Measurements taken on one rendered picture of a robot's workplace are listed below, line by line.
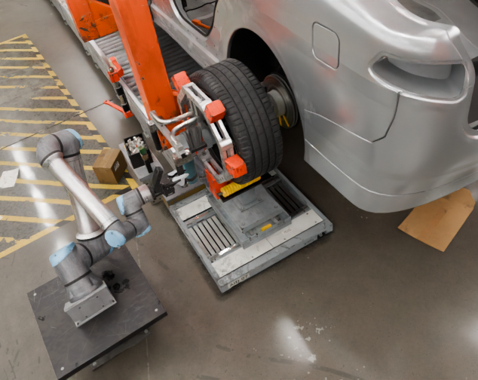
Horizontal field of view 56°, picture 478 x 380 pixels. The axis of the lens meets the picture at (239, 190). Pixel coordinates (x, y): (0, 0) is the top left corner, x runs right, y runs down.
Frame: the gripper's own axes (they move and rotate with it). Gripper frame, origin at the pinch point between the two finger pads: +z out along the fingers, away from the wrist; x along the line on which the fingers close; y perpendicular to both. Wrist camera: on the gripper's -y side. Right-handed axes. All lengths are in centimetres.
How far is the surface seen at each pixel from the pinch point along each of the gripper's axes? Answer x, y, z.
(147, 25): -60, -50, 18
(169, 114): -60, 6, 16
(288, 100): -6, -9, 68
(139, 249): -40, 83, -36
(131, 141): -78, 27, -10
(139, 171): -61, 38, -14
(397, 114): 76, -51, 61
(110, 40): -297, 57, 36
